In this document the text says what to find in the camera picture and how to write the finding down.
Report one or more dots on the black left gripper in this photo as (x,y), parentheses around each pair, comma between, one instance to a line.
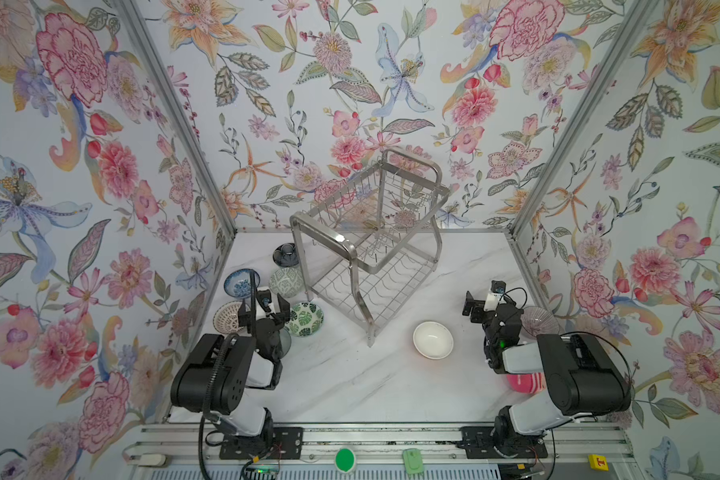
(281,317)

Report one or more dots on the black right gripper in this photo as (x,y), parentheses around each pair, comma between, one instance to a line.
(479,309)

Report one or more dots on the white bowl orange outside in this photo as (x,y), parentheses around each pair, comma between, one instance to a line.
(433,340)

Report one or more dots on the grey striped bowl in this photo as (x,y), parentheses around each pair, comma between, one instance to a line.
(537,321)

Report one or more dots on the stainless steel dish rack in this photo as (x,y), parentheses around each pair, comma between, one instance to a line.
(366,247)

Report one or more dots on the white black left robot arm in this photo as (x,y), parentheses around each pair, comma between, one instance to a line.
(213,379)

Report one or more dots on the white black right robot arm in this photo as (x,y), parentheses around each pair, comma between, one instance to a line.
(581,380)

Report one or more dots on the green geometric pattern bowl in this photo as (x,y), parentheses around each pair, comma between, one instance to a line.
(287,282)

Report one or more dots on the blue floral bowl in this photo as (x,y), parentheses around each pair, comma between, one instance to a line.
(240,283)

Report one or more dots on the white lattice pattern bowl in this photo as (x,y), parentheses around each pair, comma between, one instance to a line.
(226,320)

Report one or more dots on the green leaf pattern bowl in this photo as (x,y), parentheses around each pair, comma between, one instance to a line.
(306,318)

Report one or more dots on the black patterned bowl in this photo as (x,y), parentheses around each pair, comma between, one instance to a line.
(286,255)

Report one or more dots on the pink plush pig toy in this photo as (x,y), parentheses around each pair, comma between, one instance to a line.
(527,383)

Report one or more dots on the light green rectangular device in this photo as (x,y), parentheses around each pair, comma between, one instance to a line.
(413,462)

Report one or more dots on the yellow tag block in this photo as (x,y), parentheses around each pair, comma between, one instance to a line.
(598,462)

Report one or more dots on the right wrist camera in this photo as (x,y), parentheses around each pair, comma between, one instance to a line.
(495,295)

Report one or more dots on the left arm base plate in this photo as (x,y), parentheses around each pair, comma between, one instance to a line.
(282,443)

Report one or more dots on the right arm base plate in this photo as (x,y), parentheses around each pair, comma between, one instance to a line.
(481,442)

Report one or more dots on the aluminium front rail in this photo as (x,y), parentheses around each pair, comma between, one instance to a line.
(374,451)

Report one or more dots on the white plug on rail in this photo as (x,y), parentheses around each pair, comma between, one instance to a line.
(152,460)

